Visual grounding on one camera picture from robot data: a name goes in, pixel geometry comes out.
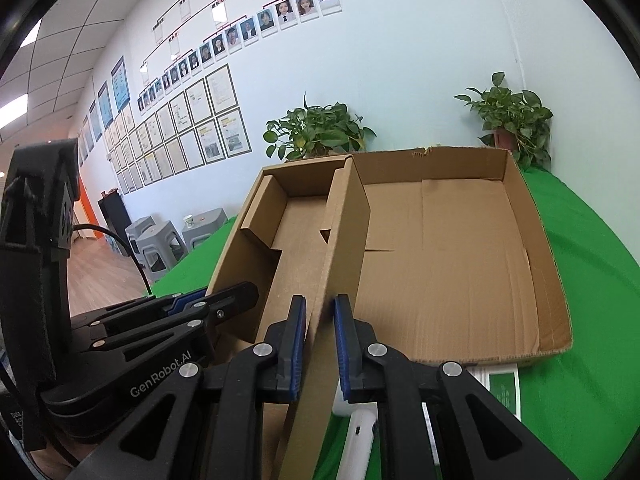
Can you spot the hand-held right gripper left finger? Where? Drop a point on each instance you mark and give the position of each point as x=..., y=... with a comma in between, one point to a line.
x=298, y=355

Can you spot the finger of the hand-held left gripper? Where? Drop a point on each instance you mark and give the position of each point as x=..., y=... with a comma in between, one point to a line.
x=235, y=297
x=189, y=298

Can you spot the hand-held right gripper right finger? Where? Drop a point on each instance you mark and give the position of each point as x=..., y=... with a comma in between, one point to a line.
x=342, y=355

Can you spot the white handheld fan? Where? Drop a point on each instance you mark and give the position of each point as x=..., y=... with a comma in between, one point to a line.
x=357, y=440

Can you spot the brown cardboard box with divider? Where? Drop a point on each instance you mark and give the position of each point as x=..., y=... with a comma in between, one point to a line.
x=450, y=270

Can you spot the white box with green label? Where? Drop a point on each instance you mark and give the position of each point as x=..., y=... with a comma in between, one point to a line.
x=500, y=390

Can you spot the grey plastic stool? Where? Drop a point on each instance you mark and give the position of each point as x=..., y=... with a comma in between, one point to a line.
x=207, y=227
x=142, y=227
x=160, y=252

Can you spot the white paper cup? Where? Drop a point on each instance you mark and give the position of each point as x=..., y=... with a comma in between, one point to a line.
x=188, y=220

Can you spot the black cabinet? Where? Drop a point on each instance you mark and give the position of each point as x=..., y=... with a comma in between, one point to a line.
x=115, y=217

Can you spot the bushy potted green plant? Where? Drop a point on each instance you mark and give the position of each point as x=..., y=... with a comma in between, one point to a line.
x=315, y=130

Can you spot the blue framed notice board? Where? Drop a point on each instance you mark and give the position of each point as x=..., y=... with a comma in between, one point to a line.
x=120, y=85
x=105, y=106

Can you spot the chart of portrait photos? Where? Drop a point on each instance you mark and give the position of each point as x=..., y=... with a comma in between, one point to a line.
x=235, y=37

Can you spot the green plant in brown pot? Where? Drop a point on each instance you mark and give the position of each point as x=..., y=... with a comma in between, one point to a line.
x=515, y=110

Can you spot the wall of framed certificates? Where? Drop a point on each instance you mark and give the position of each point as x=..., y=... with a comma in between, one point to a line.
x=190, y=125

